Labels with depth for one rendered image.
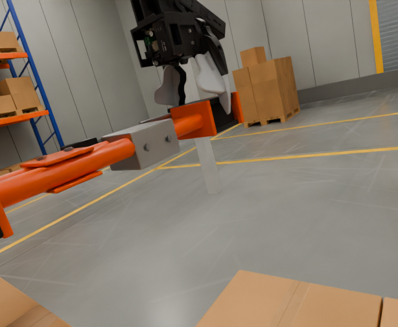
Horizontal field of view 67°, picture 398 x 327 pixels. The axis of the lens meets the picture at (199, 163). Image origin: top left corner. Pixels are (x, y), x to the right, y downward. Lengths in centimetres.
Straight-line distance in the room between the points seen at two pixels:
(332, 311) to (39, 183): 73
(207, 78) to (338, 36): 884
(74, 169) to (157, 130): 11
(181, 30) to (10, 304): 38
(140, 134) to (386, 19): 875
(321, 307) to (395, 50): 838
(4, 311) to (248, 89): 684
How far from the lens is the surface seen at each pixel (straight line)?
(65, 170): 30
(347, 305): 87
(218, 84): 44
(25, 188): 29
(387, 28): 899
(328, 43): 927
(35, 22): 1086
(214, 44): 45
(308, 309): 86
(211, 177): 326
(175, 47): 41
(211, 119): 42
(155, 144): 36
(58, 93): 1042
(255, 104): 706
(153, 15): 43
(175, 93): 50
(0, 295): 44
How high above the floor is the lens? 112
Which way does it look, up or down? 13 degrees down
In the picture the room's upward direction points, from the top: 15 degrees counter-clockwise
